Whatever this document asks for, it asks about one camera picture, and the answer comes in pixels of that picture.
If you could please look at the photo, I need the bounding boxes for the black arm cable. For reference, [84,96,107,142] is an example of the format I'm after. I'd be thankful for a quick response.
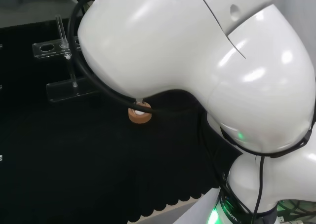
[68,0,158,116]

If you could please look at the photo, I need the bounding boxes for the cork ring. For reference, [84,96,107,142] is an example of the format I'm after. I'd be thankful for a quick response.
[128,101,152,124]

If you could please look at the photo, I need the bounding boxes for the round-bottom glass flask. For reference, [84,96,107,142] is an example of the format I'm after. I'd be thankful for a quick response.
[132,97,147,116]

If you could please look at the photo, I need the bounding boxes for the black cloth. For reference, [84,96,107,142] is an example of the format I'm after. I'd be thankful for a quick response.
[0,18,244,224]

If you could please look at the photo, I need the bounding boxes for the clear funnel stand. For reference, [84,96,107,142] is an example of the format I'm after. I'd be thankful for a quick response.
[32,14,104,103]

